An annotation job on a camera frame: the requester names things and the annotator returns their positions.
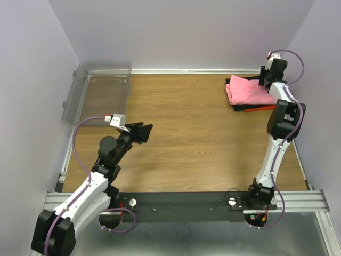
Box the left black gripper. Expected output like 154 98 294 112
114 122 153 164

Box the pink t shirt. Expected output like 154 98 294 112
225 75 275 105

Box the clear plastic bin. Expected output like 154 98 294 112
62 61 132 126

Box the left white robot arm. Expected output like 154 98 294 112
31 122 153 255

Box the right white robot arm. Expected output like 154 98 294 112
245 54 306 209

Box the orange folded t shirt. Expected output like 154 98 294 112
245 105 275 112

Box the black folded t shirt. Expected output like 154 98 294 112
225 75 275 112

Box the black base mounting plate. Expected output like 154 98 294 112
118 190 277 223

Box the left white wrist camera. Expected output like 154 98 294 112
104 114 129 132

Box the back aluminium table rail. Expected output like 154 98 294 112
132 68 260 74

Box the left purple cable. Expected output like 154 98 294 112
44 115 112 256

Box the aluminium frame rail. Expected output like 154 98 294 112
31 189 331 256

